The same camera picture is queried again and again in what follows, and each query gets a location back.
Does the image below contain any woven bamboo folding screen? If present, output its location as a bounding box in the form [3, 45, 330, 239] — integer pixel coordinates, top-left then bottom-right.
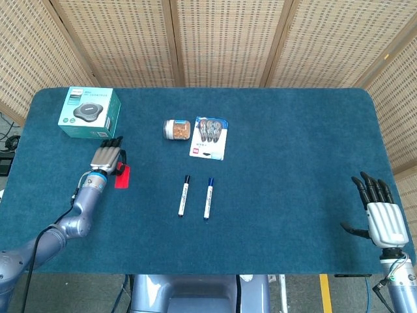
[0, 0, 417, 209]

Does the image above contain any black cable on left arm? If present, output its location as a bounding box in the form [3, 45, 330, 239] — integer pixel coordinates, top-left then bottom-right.
[20, 182, 86, 313]

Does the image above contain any red card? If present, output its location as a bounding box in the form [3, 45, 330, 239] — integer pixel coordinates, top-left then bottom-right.
[114, 161, 132, 189]

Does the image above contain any black equipment on floor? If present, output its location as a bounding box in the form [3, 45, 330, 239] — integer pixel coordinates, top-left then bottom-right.
[0, 112, 21, 179]

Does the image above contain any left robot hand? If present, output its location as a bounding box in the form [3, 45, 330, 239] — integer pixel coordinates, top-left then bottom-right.
[89, 136, 128, 177]

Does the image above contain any blue blister pack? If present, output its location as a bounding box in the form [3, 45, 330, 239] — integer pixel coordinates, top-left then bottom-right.
[188, 115, 230, 162]

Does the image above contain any blue cable under table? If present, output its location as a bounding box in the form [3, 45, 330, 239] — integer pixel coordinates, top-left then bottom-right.
[110, 274, 130, 313]

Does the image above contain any blue cap whiteboard marker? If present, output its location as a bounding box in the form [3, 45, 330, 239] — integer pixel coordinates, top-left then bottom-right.
[203, 177, 216, 221]

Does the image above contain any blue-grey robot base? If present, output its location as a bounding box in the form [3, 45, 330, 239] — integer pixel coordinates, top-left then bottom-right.
[129, 274, 271, 313]

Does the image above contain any black cap whiteboard marker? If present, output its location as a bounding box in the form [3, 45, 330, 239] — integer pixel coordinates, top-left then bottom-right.
[177, 174, 192, 218]

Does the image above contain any blue felt table mat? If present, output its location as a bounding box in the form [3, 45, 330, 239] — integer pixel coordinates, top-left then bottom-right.
[0, 87, 416, 275]

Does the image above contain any small jar with silver lid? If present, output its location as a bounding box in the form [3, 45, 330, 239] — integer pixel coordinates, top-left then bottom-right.
[162, 119, 192, 141]

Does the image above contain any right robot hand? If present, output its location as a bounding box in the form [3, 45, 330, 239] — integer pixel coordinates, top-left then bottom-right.
[339, 171, 410, 250]

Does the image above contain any teal speaker product box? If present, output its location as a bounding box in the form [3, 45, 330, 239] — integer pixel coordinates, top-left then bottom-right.
[57, 85, 122, 140]

